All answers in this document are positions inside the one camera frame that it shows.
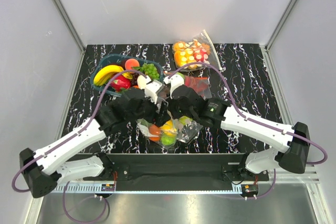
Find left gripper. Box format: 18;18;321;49
127;92;171;127

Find fake yellow lemon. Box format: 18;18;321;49
160;120;177;136

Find fake peach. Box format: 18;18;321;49
124;58;140;70

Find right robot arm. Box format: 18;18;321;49
168;85;310;180

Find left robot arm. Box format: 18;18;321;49
19;82;170;198

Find orange in bag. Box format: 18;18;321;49
149;124;161;142

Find vegetable zip bag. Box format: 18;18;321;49
165;72;212;144

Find green apple in bag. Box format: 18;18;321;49
160;134;176;146

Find sliced fruit zip bag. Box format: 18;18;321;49
173;30;223;71

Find white eggplant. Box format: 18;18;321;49
137;75;151;90

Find green grapes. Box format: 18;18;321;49
139;63;160;80

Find red dragon fruit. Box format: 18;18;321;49
110;75;131;92

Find black marble mat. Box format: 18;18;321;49
63;44;281;154

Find teal plastic basket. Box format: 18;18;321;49
90;54;163;99

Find yellow banana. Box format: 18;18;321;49
93;65;124;86

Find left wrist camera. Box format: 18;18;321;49
144;80;163;104

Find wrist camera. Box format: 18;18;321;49
144;80;163;104
163;74;184;98

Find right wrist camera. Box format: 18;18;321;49
163;74;184;98

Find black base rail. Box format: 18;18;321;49
81;153;271;192

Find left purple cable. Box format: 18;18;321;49
12;69;153;193

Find purple cable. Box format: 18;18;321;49
12;69;153;193
167;62;328;164

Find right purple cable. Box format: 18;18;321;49
167;62;328;164

